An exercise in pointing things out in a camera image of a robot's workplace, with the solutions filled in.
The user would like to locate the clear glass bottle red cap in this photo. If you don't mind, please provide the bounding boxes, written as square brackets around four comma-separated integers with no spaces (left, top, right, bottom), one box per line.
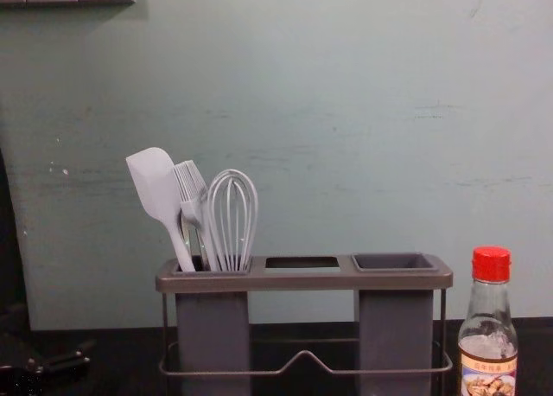
[457,245,519,396]

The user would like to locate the grey plastic bin insert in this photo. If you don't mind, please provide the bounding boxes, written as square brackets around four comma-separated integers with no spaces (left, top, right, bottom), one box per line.
[172,255,253,396]
[351,252,435,396]

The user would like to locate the black table cloth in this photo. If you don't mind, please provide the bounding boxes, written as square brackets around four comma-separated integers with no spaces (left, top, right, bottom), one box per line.
[0,316,553,396]

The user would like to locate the pale grey silicone brush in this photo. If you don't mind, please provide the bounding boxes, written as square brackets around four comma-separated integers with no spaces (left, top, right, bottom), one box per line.
[173,159,213,270]

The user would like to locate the grey metal utensil rack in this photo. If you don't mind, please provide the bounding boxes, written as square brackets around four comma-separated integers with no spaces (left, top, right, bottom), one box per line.
[155,253,454,378]

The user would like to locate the pale grey silicone whisk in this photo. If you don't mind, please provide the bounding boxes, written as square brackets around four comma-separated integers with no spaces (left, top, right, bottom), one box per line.
[207,168,260,273]

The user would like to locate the pale grey silicone spatula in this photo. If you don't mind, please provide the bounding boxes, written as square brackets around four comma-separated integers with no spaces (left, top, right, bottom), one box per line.
[125,146,197,273]

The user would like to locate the steel utensil handle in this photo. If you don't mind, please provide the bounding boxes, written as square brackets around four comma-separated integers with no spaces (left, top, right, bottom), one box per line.
[176,216,194,259]

